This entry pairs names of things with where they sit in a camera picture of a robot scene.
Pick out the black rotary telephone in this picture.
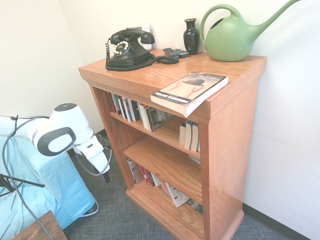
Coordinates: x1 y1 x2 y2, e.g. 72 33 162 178
104 37 180 72

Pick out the black ceramic vase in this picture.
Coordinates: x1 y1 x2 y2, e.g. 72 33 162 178
183 18 200 56

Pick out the green plastic watering can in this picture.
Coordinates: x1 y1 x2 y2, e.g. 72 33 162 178
199 0 304 63

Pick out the black remote control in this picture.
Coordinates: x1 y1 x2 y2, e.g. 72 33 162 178
162 47 180 58
174 48 190 59

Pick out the white page edge book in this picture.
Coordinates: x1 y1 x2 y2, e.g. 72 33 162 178
178 122 188 147
190 121 201 153
184 120 194 151

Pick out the white wall device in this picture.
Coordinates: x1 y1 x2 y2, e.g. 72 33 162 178
125 23 152 51

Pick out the white blue spine book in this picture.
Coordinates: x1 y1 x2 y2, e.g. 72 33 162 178
121 96 133 123

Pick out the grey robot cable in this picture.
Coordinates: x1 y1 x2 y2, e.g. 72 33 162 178
1 114 55 240

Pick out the dark flat lying book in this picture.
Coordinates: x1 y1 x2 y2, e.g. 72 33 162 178
186 198 204 216

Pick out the black tripod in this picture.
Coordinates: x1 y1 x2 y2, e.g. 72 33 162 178
0 173 46 198

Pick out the Milan Kundera paperback book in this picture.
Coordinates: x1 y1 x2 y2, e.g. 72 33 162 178
150 71 229 118

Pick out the orange spine book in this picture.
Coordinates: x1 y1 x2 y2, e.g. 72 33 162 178
159 177 172 198

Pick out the white book red print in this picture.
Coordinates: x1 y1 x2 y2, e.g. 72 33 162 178
164 181 190 208

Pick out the black rotary telephone base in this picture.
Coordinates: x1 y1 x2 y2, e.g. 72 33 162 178
107 39 155 69

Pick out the dark red spine book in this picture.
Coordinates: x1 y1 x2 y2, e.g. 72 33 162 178
143 168 156 187

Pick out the thick white book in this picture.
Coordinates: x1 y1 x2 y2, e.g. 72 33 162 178
137 102 153 133

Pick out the flat lying magazine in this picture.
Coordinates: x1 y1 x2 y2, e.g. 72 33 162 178
188 154 202 168

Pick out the small wooden table corner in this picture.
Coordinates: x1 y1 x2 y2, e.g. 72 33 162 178
11 210 68 240

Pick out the grey gripper camera cable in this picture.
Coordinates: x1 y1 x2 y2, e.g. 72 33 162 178
74 139 113 177

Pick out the photo cover book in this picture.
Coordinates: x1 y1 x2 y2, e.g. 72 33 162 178
145 106 177 132

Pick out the thin red book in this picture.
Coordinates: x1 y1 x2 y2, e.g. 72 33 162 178
107 91 118 114

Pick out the white grey magazine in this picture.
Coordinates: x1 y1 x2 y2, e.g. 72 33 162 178
126 158 145 185

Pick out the light blue cloth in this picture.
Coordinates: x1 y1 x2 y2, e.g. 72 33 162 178
0 136 96 240

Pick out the grey spine book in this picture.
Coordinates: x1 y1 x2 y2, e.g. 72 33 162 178
111 93 123 116

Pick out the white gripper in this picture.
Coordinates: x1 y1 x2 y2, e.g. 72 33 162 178
74 136 111 184

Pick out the black telephone handset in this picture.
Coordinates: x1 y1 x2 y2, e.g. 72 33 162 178
109 28 156 46

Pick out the wooden bookshelf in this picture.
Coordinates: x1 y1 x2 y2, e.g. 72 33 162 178
78 48 268 240

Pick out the white floor cable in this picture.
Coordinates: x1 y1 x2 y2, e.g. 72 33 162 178
79 199 99 217

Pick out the black spine book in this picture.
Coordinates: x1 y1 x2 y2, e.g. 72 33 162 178
127 98 143 123

